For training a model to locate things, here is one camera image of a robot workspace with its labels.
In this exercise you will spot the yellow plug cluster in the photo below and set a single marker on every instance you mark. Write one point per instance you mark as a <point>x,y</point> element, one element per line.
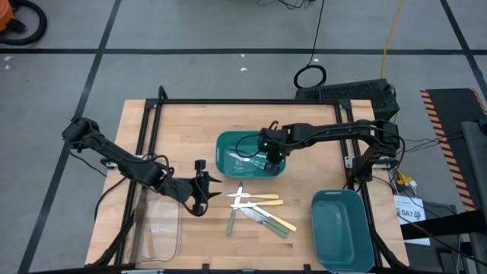
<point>403,179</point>

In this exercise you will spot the black metal table frame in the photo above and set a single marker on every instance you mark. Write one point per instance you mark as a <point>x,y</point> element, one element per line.
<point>247,101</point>

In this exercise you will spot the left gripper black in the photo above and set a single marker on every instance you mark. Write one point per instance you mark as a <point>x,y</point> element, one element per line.
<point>186,190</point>

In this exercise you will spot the black hazard striped mat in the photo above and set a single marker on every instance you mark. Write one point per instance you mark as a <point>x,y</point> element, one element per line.
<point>452,110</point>

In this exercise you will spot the white paper label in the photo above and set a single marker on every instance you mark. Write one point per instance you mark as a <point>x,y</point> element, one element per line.
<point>407,203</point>

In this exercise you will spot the black computer case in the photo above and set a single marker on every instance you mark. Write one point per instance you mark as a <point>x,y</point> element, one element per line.
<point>350,93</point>

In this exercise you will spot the black crossbar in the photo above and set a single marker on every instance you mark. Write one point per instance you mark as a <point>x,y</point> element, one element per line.
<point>449,228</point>

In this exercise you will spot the clear plastic container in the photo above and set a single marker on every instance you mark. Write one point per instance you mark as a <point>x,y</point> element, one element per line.
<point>160,243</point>

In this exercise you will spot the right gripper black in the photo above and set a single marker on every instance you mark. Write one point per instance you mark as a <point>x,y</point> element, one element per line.
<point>274,142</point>

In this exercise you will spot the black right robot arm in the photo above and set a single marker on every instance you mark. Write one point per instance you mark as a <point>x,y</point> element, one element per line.
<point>335,131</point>

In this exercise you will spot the dark teal plastic bin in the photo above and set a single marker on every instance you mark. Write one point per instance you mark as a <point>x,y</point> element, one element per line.
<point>342,228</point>

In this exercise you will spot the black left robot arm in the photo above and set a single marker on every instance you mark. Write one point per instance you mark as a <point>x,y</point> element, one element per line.
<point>114,154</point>

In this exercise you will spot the orange vacuum cleaner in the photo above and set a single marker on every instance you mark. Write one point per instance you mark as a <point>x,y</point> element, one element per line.
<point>4,17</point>

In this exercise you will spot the bright teal plastic bin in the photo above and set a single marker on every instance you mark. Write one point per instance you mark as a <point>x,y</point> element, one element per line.
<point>228,171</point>

